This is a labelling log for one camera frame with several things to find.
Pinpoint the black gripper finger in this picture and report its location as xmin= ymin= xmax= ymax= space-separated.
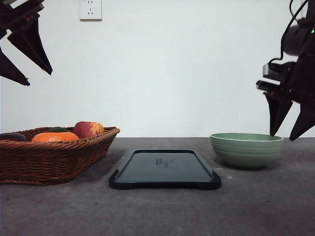
xmin=0 ymin=48 xmax=30 ymax=86
xmin=264 ymin=93 xmax=293 ymax=136
xmin=8 ymin=17 xmax=53 ymax=74
xmin=289 ymin=103 xmax=315 ymax=142

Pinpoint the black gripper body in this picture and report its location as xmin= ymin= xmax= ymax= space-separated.
xmin=256 ymin=49 xmax=315 ymax=105
xmin=0 ymin=0 xmax=44 ymax=40

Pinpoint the green ceramic bowl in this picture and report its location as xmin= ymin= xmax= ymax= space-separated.
xmin=209 ymin=132 xmax=284 ymax=167

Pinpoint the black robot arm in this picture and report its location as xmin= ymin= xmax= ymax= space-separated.
xmin=256 ymin=0 xmax=315 ymax=141

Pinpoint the brown wicker basket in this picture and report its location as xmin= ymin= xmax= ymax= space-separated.
xmin=0 ymin=121 xmax=121 ymax=185

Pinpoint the dark purple fruit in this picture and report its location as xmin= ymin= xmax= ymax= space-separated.
xmin=0 ymin=133 xmax=26 ymax=142

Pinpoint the dark green fruit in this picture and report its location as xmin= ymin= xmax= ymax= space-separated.
xmin=47 ymin=127 xmax=69 ymax=132

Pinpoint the orange tangerine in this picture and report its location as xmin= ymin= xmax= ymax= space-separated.
xmin=31 ymin=132 xmax=80 ymax=142

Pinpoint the red yellow apple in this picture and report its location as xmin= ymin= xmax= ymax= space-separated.
xmin=74 ymin=121 xmax=104 ymax=138

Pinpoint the dark rectangular tray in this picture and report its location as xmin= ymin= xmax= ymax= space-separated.
xmin=109 ymin=149 xmax=221 ymax=190

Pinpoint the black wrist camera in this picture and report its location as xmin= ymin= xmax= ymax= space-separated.
xmin=263 ymin=62 xmax=296 ymax=79

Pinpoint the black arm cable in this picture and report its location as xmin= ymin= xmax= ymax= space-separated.
xmin=268 ymin=0 xmax=308 ymax=66

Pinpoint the white wall socket left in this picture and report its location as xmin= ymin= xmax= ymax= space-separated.
xmin=79 ymin=0 xmax=102 ymax=22

